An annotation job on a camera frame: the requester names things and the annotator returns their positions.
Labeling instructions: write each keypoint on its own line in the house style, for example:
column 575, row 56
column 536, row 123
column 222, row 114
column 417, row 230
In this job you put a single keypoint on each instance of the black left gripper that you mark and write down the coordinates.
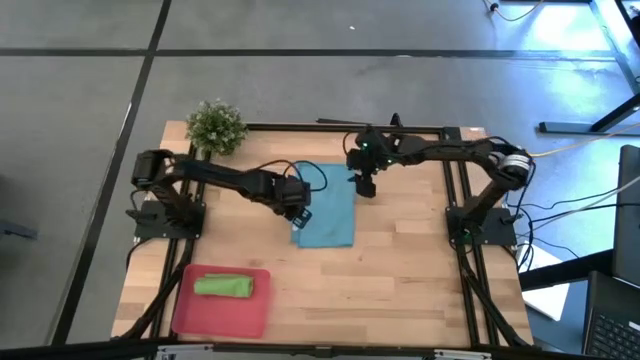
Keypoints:
column 292, row 195

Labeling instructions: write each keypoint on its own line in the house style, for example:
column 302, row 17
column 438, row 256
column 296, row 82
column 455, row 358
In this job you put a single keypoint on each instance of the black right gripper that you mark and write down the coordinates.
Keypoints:
column 375, row 150

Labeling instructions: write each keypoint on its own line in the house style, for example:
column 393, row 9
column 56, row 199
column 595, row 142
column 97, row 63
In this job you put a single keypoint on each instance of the blue microfiber towel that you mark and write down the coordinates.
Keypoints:
column 332, row 215

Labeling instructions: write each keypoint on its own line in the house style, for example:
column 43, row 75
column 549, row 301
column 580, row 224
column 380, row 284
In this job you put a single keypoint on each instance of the green microfiber towel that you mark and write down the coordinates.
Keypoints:
column 225, row 286

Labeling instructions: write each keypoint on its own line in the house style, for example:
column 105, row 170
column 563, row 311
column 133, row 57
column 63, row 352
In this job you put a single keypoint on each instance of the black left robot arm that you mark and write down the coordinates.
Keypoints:
column 220, row 175

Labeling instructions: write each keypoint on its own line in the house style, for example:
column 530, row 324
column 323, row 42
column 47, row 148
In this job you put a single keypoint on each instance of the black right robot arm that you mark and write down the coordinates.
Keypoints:
column 450, row 150

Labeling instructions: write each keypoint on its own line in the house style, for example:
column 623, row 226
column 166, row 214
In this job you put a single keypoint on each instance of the pink plastic basket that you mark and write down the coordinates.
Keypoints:
column 220, row 320

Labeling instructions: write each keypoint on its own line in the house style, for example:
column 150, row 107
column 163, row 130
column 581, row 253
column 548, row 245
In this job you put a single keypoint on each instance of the black table clamp bar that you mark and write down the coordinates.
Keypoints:
column 396, row 120

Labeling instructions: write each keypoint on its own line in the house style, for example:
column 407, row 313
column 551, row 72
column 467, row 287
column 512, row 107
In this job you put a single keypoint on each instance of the green potted plant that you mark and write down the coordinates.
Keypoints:
column 216, row 127

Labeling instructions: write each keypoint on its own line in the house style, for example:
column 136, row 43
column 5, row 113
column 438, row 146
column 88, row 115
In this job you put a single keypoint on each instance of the black desk leg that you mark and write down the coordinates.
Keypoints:
column 565, row 272
column 565, row 127

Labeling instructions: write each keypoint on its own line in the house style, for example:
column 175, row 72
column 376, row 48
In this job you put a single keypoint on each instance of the white paper sheet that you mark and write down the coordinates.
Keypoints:
column 550, row 300

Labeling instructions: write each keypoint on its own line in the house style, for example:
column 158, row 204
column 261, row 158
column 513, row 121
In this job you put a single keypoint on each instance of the black monitor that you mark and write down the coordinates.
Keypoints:
column 630, row 215

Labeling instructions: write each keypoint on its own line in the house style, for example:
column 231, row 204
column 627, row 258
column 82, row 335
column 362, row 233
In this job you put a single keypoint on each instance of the black laptop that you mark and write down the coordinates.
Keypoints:
column 615, row 330

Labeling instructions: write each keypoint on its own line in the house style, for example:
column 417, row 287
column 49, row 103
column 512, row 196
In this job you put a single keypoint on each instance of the black aluminium table frame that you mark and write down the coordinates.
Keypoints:
column 300, row 128

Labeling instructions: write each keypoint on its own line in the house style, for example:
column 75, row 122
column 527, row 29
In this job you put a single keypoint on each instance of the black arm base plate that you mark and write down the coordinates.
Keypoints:
column 150, row 227
column 500, row 232

